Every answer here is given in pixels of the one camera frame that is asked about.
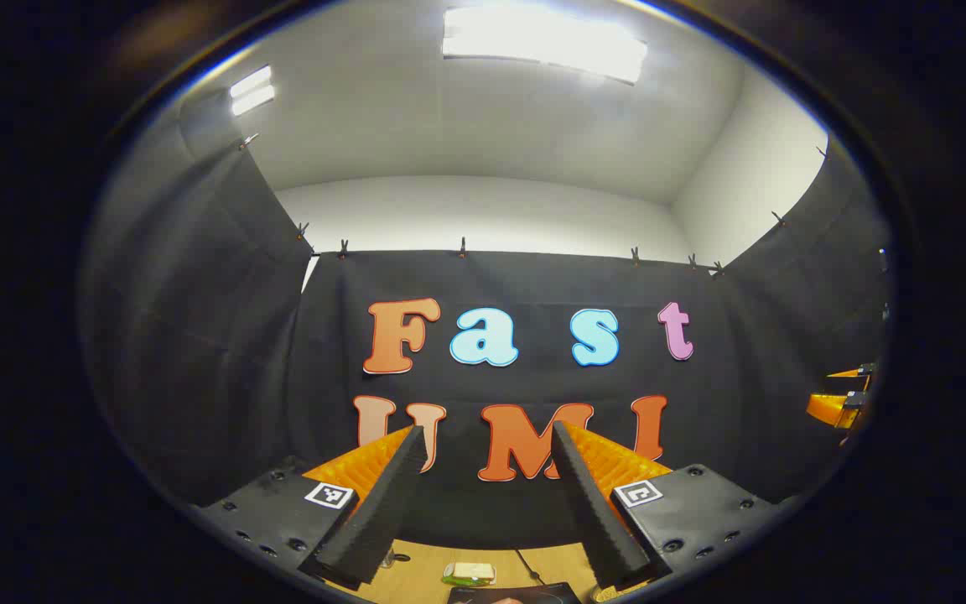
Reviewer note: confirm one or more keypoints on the black induction cooktop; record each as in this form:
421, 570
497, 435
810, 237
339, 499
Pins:
516, 595

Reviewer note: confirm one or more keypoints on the black backdrop cloth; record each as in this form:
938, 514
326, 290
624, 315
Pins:
533, 277

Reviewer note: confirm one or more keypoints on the sandwich with lettuce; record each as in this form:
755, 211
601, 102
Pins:
468, 573

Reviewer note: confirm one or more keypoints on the row of small black clips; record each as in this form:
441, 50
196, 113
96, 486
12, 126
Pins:
463, 247

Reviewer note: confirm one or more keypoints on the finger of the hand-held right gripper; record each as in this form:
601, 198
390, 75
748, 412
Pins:
831, 408
866, 369

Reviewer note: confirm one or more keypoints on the large ceiling light panel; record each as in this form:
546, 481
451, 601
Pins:
542, 42

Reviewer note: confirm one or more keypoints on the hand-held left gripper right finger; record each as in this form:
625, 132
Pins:
596, 520

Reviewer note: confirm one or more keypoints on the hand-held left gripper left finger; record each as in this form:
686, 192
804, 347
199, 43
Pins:
382, 512

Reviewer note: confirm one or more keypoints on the small ceiling light panel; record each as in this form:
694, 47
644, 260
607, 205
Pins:
251, 91

